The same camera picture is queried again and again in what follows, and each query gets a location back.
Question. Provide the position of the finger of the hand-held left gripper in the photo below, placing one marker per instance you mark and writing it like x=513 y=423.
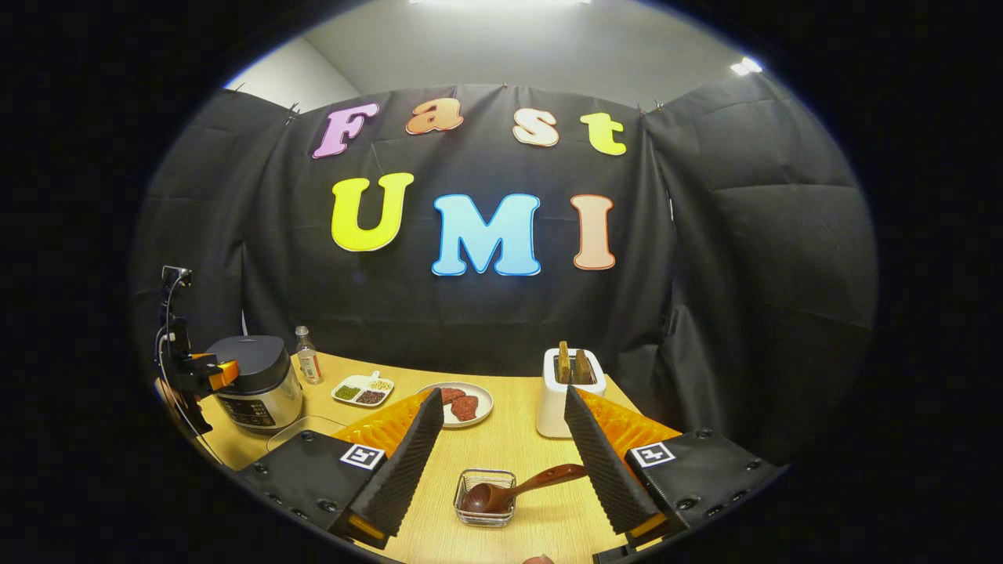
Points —
x=223 y=374

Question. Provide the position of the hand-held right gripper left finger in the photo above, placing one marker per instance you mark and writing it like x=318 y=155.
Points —
x=403 y=478

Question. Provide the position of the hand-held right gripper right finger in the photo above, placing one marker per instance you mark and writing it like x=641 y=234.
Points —
x=607 y=478

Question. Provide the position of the grey rice cooker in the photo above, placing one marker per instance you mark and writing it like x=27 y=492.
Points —
x=258 y=392

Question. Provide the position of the brown wooden spoon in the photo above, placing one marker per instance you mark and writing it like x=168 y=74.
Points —
x=486 y=497

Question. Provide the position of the white chopstick holder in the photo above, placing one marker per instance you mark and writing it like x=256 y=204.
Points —
x=550 y=409

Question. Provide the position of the clear glass rice container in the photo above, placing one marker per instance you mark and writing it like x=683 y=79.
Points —
x=503 y=520

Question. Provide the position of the small clear glass bottle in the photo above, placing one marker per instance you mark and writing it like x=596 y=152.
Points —
x=309 y=356

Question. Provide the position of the red-brown meat piece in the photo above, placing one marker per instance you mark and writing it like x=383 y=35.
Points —
x=465 y=408
x=452 y=394

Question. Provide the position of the white divided grain dish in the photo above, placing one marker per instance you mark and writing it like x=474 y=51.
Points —
x=362 y=390

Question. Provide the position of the white oval plate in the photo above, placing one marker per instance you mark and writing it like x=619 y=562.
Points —
x=486 y=403

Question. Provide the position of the small ceiling light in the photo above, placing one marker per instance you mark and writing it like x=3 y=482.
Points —
x=746 y=66

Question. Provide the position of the long ceiling light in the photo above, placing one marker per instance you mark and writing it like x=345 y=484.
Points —
x=501 y=2

